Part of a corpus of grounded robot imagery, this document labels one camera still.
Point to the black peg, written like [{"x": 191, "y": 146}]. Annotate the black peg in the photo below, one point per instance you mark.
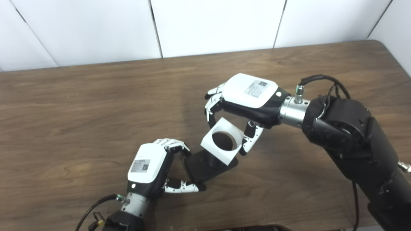
[{"x": 200, "y": 168}]

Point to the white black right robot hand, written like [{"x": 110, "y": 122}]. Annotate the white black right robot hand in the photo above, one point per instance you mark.
[{"x": 247, "y": 93}]

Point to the white square piece with hole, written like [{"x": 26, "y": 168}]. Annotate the white square piece with hole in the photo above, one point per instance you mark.
[{"x": 221, "y": 155}]

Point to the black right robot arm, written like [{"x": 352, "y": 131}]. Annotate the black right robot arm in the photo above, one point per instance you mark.
[{"x": 353, "y": 138}]

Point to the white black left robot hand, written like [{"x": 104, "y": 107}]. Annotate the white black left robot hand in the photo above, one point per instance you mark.
[{"x": 146, "y": 163}]

